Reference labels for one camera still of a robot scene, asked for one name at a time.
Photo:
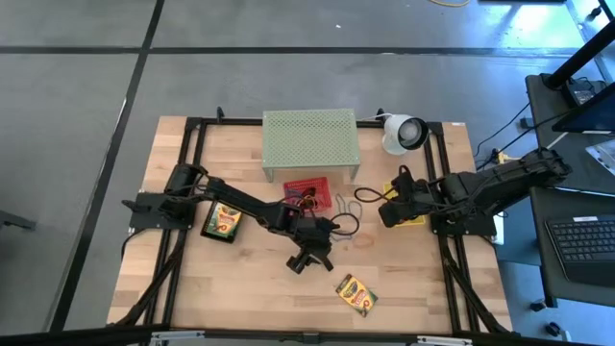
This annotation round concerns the red plastic basket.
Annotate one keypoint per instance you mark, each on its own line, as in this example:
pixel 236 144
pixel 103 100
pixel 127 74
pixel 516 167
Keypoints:
pixel 317 185

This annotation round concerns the yellow plastic basket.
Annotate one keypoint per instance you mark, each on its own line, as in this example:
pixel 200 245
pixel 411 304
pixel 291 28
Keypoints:
pixel 418 222

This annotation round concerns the crayon box on black tray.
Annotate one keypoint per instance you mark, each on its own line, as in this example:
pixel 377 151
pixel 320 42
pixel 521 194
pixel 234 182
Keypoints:
pixel 205 230

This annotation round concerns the grey furniture foot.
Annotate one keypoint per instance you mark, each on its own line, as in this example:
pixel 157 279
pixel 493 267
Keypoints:
pixel 14 221

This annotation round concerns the black power adapter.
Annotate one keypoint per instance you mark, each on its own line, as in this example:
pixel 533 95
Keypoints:
pixel 579 93

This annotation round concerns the black aluminium table frame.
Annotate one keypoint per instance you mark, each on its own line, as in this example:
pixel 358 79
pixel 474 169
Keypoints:
pixel 230 122

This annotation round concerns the white paper sheet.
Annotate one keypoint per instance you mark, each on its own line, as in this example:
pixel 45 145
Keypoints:
pixel 603 156

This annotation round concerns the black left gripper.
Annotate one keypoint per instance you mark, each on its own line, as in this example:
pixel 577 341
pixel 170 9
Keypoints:
pixel 314 238

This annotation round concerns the black monitor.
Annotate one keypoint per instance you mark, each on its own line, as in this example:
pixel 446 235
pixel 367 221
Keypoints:
pixel 591 115

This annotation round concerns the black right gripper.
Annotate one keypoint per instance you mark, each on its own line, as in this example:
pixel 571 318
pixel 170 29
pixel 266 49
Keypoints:
pixel 403 202

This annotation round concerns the dark grey desk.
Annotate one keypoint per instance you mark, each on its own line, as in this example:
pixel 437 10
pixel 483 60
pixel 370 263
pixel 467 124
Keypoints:
pixel 548 125
pixel 540 250

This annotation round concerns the yellow power plug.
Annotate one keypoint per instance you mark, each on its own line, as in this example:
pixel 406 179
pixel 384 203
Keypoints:
pixel 503 157

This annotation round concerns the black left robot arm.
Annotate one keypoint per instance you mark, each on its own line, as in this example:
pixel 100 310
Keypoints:
pixel 240 199

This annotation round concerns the orange rubber band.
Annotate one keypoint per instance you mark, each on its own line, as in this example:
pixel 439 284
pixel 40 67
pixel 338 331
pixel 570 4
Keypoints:
pixel 354 240
pixel 313 204

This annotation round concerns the white security camera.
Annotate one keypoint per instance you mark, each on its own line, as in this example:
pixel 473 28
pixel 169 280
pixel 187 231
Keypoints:
pixel 396 139

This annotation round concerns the green perforated metal shelf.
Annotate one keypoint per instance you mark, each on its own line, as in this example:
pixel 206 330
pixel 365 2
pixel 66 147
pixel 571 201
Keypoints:
pixel 310 137

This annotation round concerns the yellow Crayola crayon box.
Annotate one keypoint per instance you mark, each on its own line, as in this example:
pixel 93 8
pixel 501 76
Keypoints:
pixel 222 221
pixel 355 294

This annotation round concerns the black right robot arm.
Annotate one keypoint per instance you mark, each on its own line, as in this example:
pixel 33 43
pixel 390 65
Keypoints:
pixel 504 178

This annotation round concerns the black caster wheel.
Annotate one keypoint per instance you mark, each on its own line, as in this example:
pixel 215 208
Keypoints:
pixel 555 330
pixel 537 305

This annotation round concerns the silver metal bracket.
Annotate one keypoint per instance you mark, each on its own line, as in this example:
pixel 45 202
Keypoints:
pixel 442 341
pixel 178 335

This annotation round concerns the black keyboard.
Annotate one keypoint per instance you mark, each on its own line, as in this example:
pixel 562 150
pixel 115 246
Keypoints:
pixel 581 245

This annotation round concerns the small black adapter box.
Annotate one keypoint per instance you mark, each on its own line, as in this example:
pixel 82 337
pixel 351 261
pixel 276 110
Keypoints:
pixel 526 123

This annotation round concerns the black metal pole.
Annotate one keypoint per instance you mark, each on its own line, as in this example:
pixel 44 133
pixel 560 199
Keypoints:
pixel 581 55

